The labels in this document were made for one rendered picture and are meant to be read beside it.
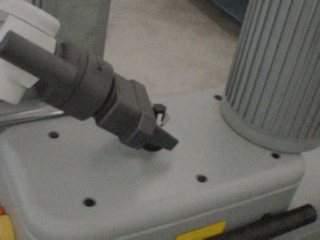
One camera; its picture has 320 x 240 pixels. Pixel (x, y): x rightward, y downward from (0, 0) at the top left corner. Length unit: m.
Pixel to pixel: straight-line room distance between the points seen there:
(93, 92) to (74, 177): 0.12
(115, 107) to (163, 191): 0.13
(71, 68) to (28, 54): 0.06
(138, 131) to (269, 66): 0.22
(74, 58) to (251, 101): 0.30
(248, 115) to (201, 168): 0.13
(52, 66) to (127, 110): 0.13
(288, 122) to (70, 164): 0.34
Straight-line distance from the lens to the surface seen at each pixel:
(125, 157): 0.69
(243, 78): 0.76
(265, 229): 0.77
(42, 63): 0.55
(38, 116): 0.74
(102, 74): 0.61
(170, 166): 0.69
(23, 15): 0.59
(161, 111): 0.68
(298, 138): 0.78
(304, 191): 0.95
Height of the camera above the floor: 2.33
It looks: 35 degrees down
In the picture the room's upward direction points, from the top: 12 degrees clockwise
